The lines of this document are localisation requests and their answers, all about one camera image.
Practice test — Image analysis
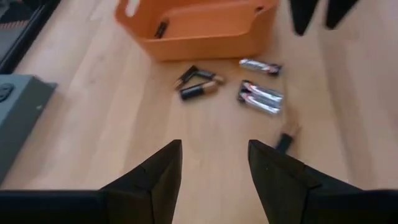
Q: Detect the black mat with orange stripes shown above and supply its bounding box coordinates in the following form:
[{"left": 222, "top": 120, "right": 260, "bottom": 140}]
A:
[{"left": 0, "top": 0, "right": 44, "bottom": 30}]

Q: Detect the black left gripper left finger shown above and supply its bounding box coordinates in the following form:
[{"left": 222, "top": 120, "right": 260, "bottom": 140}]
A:
[{"left": 0, "top": 139, "right": 183, "bottom": 224}]

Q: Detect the silver battery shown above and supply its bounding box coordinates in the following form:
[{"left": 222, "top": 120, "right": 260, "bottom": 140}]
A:
[
  {"left": 237, "top": 90, "right": 282, "bottom": 116},
  {"left": 241, "top": 79, "right": 285, "bottom": 103},
  {"left": 238, "top": 58, "right": 283, "bottom": 77}
]

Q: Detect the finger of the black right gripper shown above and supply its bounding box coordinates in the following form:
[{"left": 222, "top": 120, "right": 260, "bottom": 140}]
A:
[
  {"left": 288, "top": 0, "right": 320, "bottom": 37},
  {"left": 325, "top": 0, "right": 360, "bottom": 30}
]

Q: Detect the grey power strip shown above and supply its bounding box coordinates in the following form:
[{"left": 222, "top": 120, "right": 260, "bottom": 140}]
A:
[{"left": 0, "top": 73, "right": 58, "bottom": 185}]

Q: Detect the orange plastic bin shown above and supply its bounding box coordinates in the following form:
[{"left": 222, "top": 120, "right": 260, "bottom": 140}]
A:
[{"left": 114, "top": 0, "right": 280, "bottom": 62}]

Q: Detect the black metal table frame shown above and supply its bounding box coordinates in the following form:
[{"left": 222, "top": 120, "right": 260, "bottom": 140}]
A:
[{"left": 0, "top": 0, "right": 62, "bottom": 75}]

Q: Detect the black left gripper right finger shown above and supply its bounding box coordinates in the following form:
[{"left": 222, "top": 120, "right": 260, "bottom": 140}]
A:
[{"left": 248, "top": 139, "right": 398, "bottom": 224}]

